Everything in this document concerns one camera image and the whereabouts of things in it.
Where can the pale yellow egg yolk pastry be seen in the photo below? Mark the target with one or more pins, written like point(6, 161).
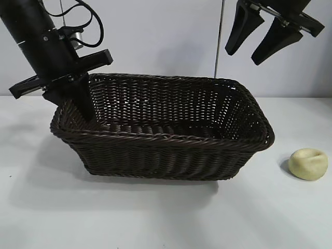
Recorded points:
point(307, 166)

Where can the dark brown wicker basket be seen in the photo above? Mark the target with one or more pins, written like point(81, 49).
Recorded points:
point(155, 155)

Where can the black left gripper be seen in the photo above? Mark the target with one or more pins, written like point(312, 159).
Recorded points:
point(52, 59)

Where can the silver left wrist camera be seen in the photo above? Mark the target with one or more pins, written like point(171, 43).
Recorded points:
point(77, 39)

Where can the thin metal rod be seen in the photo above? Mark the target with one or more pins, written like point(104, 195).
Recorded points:
point(62, 15)

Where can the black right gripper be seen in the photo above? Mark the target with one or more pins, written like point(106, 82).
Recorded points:
point(282, 10)

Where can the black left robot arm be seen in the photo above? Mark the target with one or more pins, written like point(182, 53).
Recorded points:
point(23, 18)

